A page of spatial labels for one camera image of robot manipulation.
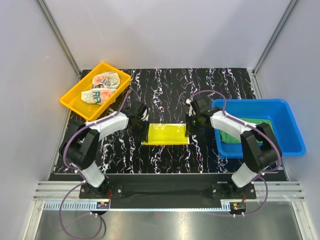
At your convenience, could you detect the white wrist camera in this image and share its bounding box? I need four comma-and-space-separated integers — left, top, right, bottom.
140, 107, 149, 121
185, 98, 195, 117

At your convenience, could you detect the white red printed towel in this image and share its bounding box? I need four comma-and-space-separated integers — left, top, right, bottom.
81, 71, 120, 105

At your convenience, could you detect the aluminium frame rail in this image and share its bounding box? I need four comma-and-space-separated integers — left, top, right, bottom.
33, 181, 305, 212

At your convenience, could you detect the yellow patterned towel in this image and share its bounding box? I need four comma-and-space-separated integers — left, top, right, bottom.
142, 123, 190, 146

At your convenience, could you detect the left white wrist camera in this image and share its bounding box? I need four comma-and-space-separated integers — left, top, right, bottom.
140, 107, 149, 121

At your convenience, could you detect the green microfibre towel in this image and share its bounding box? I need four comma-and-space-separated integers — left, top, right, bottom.
219, 118, 273, 144

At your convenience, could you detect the purple cable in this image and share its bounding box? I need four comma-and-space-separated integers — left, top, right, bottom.
58, 88, 133, 239
187, 89, 282, 217

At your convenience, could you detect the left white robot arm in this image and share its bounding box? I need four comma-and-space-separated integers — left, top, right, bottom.
59, 101, 150, 198

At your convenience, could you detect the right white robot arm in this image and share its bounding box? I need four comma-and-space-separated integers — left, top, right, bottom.
185, 97, 282, 199

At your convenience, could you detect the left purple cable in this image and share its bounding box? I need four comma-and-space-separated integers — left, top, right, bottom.
58, 88, 133, 239

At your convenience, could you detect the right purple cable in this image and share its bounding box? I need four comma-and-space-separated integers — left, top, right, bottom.
187, 89, 282, 217

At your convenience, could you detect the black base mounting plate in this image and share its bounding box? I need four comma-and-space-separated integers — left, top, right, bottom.
79, 173, 257, 211

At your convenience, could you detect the yellow plastic tray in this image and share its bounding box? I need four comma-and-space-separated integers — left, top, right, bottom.
59, 62, 131, 121

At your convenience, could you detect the blue plastic bin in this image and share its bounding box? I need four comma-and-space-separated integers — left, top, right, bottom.
226, 99, 306, 157

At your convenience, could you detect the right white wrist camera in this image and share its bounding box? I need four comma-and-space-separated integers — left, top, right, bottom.
185, 98, 195, 117

